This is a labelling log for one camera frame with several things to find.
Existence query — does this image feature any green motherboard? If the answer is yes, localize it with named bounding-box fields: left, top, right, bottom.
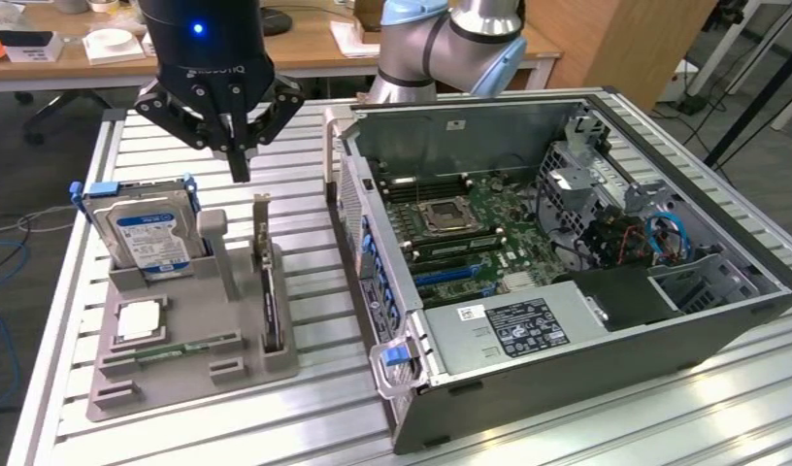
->
left=374, top=169, right=569, bottom=312

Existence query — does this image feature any white round part on base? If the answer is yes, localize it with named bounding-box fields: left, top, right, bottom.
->
left=81, top=27, right=146, bottom=66

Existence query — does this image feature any wooden desk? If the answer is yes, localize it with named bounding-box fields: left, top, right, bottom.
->
left=0, top=0, right=562, bottom=93

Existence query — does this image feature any white floor cable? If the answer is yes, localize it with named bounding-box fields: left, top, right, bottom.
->
left=0, top=203, right=77, bottom=233

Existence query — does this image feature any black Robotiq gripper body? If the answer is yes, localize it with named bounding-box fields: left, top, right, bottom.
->
left=138, top=0, right=278, bottom=122

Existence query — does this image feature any hard disk with blue caddy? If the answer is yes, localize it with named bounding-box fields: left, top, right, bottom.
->
left=67, top=173, right=206, bottom=283

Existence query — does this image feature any grey power supply unit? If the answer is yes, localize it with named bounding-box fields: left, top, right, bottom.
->
left=420, top=281, right=610, bottom=375

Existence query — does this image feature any blue wire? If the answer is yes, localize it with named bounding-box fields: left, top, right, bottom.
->
left=644, top=211, right=693, bottom=266

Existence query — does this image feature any silver CPU chip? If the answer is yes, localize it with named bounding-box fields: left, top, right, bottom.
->
left=114, top=300, right=162, bottom=341

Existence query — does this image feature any CPU socket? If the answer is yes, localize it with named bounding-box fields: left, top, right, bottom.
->
left=417, top=196, right=478, bottom=234

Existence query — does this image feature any black round lamp base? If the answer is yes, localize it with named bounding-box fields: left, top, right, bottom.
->
left=258, top=7, right=293, bottom=37

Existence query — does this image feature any blue case latch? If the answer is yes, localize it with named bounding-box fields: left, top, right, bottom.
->
left=380, top=345, right=417, bottom=369

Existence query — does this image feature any blue expansion slot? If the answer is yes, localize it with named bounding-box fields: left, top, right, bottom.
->
left=413, top=264, right=485, bottom=287

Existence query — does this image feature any red wire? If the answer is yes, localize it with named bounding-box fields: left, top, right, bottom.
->
left=614, top=225, right=649, bottom=266

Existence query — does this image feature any green RAM stick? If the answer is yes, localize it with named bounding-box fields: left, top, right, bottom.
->
left=103, top=337, right=242, bottom=363

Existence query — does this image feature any black slanted pole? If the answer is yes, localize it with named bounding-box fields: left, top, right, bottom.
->
left=703, top=28, right=792, bottom=169

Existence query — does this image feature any open black PC case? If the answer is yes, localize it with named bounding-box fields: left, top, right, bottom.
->
left=322, top=94, right=792, bottom=455

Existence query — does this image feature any blue floor cable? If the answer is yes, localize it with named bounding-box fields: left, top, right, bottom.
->
left=0, top=232, right=31, bottom=418

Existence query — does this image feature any graphics card with metal bracket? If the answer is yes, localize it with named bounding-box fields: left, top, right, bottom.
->
left=251, top=192, right=285, bottom=353

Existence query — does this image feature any black office chair base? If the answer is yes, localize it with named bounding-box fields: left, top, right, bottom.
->
left=13, top=89, right=111, bottom=145

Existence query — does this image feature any black RAM stick with label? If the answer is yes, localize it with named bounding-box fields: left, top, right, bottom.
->
left=408, top=234, right=506, bottom=256

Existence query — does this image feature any white paper booklet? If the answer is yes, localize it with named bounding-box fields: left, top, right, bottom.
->
left=329, top=18, right=381, bottom=59

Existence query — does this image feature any white box with black lid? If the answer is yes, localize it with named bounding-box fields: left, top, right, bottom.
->
left=0, top=29, right=65, bottom=63

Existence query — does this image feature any grey printed parts rack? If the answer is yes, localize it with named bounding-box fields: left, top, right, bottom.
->
left=85, top=193, right=300, bottom=422

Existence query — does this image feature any silver perforated disk bay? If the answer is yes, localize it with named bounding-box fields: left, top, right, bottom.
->
left=536, top=140, right=630, bottom=234

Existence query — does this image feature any wooden cabinet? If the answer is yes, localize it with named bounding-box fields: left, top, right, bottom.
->
left=524, top=0, right=721, bottom=116

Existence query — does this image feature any white desk frame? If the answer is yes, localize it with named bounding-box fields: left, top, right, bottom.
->
left=682, top=0, right=792, bottom=98

